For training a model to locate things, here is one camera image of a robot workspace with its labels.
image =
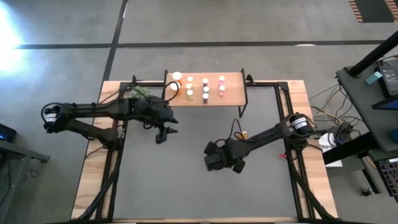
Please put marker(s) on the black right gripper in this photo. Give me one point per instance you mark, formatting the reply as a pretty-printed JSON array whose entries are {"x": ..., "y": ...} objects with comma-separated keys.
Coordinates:
[{"x": 231, "y": 151}]

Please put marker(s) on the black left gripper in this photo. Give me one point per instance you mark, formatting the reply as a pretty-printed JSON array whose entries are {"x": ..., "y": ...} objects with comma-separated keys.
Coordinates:
[{"x": 150, "y": 113}]

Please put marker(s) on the small yellow pill bottle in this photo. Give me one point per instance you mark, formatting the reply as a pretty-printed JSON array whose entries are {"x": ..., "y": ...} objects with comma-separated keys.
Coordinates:
[
  {"x": 190, "y": 79},
  {"x": 189, "y": 86},
  {"x": 189, "y": 94}
]

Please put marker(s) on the large orange pill bottle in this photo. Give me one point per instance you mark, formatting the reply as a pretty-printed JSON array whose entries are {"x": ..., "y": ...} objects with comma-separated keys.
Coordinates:
[
  {"x": 174, "y": 87},
  {"x": 244, "y": 134},
  {"x": 177, "y": 76}
]

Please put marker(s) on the small blue pill bottle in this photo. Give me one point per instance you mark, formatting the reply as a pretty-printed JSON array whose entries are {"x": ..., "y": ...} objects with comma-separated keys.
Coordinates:
[{"x": 206, "y": 89}]

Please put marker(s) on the pink pill bottle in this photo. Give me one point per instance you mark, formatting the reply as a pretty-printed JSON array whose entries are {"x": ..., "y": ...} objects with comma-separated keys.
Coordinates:
[
  {"x": 221, "y": 79},
  {"x": 221, "y": 89}
]

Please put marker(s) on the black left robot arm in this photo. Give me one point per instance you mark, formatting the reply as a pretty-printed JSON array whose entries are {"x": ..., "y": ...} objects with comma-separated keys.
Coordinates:
[{"x": 93, "y": 112}]

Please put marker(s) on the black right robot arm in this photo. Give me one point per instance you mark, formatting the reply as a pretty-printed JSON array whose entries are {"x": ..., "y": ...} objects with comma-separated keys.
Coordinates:
[{"x": 270, "y": 133}]

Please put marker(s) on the small wooden shelf table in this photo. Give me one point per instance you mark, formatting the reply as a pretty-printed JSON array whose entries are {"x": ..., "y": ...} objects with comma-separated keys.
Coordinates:
[{"x": 227, "y": 99}]

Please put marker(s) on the green succulent in patterned pot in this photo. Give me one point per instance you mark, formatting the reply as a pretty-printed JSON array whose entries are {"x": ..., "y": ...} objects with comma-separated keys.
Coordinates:
[{"x": 141, "y": 92}]

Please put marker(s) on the red clamp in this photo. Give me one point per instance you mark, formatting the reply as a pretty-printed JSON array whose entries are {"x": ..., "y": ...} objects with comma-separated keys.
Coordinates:
[{"x": 281, "y": 155}]

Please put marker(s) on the gray table mat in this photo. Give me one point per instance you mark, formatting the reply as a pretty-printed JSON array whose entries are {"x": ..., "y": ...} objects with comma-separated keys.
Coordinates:
[{"x": 174, "y": 186}]

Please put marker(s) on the white paper sheet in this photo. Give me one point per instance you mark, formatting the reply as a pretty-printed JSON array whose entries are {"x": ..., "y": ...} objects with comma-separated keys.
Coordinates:
[{"x": 326, "y": 147}]

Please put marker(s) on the gray side table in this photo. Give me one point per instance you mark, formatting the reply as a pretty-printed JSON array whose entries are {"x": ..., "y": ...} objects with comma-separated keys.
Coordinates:
[{"x": 357, "y": 99}]

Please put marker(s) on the black caster wheel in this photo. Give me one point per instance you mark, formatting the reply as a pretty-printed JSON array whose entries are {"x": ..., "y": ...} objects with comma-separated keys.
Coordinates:
[{"x": 367, "y": 191}]

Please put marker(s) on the black floor stand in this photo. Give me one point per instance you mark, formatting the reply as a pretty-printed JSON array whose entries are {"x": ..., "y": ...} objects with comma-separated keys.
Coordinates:
[{"x": 18, "y": 152}]

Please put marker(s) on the black device with blue light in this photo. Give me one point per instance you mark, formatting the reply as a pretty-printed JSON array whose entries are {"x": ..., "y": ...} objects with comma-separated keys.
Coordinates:
[{"x": 6, "y": 133}]

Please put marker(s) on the backlit keyboard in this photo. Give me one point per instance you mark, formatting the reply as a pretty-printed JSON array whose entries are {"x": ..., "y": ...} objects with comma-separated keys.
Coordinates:
[{"x": 388, "y": 177}]

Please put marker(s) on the teal box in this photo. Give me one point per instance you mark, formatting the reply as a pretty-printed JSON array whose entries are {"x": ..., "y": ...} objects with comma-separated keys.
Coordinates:
[{"x": 373, "y": 77}]

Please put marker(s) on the black tablet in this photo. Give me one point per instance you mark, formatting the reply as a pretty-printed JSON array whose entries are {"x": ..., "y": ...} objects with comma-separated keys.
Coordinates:
[{"x": 387, "y": 104}]

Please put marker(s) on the black power adapter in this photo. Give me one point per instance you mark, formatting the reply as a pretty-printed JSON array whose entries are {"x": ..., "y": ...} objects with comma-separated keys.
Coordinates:
[{"x": 388, "y": 79}]

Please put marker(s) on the black hazard-striped floor mat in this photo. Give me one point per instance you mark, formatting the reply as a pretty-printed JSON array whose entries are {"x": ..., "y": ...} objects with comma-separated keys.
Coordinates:
[{"x": 373, "y": 11}]

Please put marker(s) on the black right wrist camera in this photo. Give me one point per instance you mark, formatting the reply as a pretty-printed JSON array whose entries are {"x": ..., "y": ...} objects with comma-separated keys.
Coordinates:
[{"x": 214, "y": 162}]

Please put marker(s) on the black table frame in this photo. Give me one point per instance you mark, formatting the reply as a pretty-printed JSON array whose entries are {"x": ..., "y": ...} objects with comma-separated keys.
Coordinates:
[{"x": 109, "y": 186}]

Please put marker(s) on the black stand post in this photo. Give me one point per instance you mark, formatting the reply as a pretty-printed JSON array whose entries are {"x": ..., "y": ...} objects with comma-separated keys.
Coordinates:
[{"x": 373, "y": 56}]

